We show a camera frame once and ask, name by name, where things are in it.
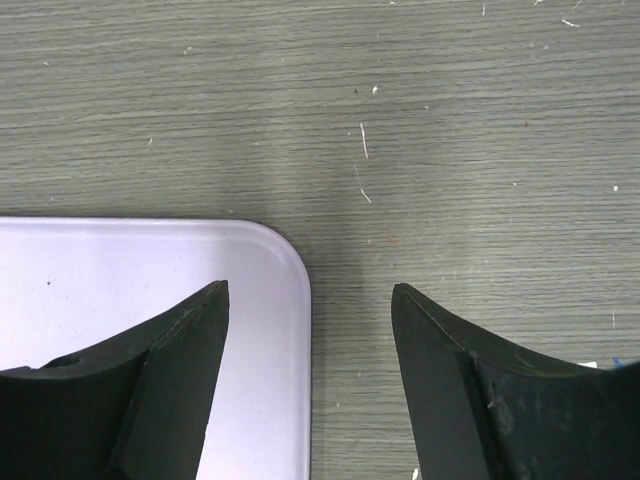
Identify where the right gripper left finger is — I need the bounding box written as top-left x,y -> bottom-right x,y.
1,280 -> 229,479

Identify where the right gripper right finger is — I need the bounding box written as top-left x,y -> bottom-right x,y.
391,283 -> 639,479

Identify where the lilac plastic tray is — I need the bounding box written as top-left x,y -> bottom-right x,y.
1,217 -> 312,479

